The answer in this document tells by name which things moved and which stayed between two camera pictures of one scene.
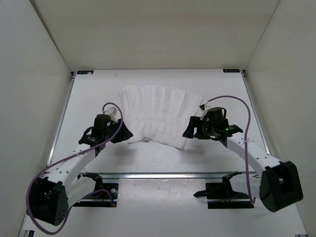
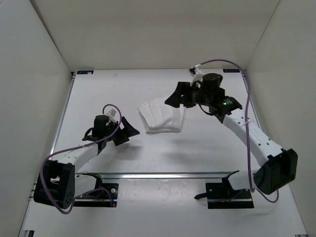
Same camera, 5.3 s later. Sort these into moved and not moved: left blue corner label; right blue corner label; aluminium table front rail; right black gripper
Moved: right black gripper
Not moved: right blue corner label; left blue corner label; aluminium table front rail
